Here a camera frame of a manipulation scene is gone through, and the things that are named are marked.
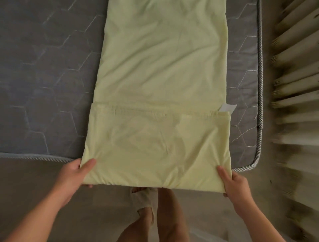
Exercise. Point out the beige left slipper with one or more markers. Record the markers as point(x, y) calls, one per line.
point(144, 199)

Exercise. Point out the dark grey mattress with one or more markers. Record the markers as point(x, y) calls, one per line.
point(44, 87)

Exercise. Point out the person's right leg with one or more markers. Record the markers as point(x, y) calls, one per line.
point(172, 217)

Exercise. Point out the person's left forearm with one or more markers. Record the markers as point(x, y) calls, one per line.
point(32, 222)

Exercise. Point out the person's right hand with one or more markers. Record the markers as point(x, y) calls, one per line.
point(236, 189)

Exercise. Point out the white shirt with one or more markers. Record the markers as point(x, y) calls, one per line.
point(206, 236)

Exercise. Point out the person's left hand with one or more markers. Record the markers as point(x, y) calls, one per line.
point(72, 179)

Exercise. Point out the white printed curtain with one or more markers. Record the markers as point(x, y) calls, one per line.
point(296, 99)

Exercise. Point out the pale yellow bed sheet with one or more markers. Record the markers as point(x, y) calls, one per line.
point(162, 87)

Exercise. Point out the person's right forearm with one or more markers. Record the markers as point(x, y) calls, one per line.
point(259, 224)

